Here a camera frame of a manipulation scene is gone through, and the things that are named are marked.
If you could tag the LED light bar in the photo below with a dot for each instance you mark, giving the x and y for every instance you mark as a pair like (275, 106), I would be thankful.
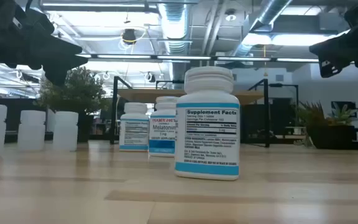
(182, 57)

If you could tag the bushy green potted plant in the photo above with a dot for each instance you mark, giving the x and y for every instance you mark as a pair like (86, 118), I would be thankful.
(76, 90)

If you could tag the round ceiling sensor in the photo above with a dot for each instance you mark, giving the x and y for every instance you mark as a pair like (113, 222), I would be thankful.
(230, 17)

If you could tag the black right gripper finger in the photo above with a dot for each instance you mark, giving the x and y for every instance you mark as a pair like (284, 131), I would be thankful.
(334, 51)

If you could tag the succulent plant black pot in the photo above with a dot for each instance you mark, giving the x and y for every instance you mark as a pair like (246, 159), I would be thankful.
(331, 135)

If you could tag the wooden shelf black frame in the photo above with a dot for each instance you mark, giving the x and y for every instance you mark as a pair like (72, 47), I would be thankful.
(129, 95)

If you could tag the grey wall vent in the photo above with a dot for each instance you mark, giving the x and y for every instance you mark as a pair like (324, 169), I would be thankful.
(279, 77)

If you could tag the white blue melatonin bottle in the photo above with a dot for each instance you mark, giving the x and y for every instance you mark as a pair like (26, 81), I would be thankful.
(207, 140)
(134, 130)
(162, 130)

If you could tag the silver ventilation duct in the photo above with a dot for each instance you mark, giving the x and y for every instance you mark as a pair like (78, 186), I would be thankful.
(266, 15)
(174, 25)

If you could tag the black overhead camera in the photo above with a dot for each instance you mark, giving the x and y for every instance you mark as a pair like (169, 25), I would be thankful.
(129, 35)

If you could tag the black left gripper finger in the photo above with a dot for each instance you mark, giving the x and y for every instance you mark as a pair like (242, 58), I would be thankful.
(59, 63)
(62, 43)

